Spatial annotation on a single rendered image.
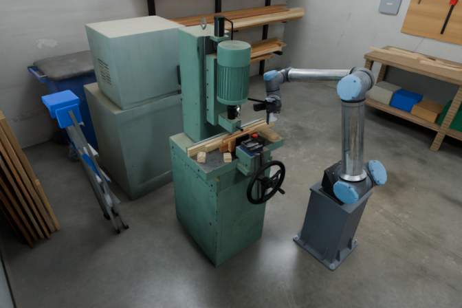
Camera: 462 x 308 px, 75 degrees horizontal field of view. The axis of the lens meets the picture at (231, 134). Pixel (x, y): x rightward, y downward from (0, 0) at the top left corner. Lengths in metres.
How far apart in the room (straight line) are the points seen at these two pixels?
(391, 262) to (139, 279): 1.81
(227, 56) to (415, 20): 3.34
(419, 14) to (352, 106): 3.03
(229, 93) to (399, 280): 1.79
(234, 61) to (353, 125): 0.69
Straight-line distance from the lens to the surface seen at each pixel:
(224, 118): 1.78
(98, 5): 3.66
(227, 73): 1.58
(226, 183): 1.79
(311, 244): 2.49
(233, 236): 2.20
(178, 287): 2.27
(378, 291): 2.49
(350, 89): 1.58
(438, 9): 4.49
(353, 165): 1.77
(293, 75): 1.99
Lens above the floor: 1.95
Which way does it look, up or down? 33 degrees down
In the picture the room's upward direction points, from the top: 2 degrees clockwise
